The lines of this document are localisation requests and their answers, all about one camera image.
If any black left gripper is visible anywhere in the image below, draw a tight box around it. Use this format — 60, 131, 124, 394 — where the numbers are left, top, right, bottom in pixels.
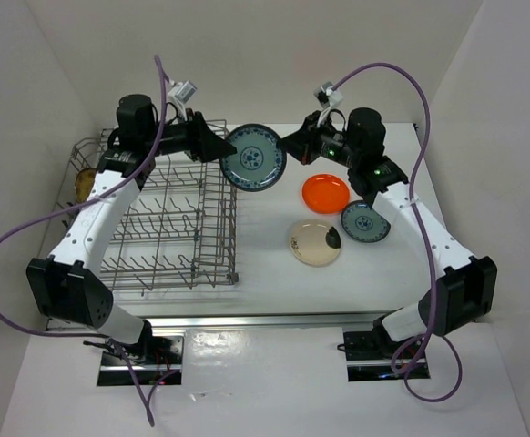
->
145, 108, 238, 164

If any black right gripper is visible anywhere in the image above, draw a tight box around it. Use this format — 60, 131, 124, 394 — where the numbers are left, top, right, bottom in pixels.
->
277, 110, 360, 168

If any blue floral plate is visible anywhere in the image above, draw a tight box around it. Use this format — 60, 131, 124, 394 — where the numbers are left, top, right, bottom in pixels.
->
219, 124, 287, 192
341, 200, 391, 244

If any orange plastic plate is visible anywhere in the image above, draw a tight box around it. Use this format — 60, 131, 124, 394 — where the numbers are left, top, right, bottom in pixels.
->
301, 174, 351, 214

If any yellow patterned plate brown rim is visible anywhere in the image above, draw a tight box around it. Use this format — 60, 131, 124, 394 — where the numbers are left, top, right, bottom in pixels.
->
74, 168, 97, 204

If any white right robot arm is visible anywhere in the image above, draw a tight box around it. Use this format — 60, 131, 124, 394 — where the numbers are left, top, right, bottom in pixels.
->
278, 108, 497, 358

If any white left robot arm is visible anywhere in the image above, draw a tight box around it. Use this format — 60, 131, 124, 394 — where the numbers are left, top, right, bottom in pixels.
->
26, 94, 237, 364

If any beige plate with black patch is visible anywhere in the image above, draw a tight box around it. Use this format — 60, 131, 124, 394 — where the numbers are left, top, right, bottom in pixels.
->
289, 218, 341, 268

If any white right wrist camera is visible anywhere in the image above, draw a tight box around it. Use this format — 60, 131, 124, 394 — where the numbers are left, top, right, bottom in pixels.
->
313, 82, 343, 109

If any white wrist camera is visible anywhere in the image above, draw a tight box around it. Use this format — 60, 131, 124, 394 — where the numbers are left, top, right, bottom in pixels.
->
313, 82, 343, 109
168, 81, 198, 106

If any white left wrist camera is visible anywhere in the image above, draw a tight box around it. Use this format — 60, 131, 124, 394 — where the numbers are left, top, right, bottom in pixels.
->
168, 81, 198, 106

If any grey wire dish rack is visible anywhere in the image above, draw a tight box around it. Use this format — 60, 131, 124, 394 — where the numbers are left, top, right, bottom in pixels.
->
66, 118, 241, 297

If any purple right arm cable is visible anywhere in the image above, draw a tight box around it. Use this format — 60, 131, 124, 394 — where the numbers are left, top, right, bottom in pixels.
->
331, 62, 464, 402

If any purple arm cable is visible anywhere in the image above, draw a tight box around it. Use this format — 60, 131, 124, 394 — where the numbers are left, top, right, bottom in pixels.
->
0, 54, 179, 427
331, 62, 464, 402

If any aluminium rail table edge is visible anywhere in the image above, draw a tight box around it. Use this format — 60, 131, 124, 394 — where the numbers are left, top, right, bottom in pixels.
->
148, 311, 384, 330

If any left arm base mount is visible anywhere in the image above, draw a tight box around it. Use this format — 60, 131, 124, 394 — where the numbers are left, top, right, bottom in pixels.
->
97, 334, 185, 387

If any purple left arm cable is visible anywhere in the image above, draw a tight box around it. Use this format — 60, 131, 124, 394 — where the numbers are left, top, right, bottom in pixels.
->
0, 54, 179, 427

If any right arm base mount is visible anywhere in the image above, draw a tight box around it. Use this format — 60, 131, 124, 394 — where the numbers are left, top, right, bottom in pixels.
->
336, 331, 430, 382

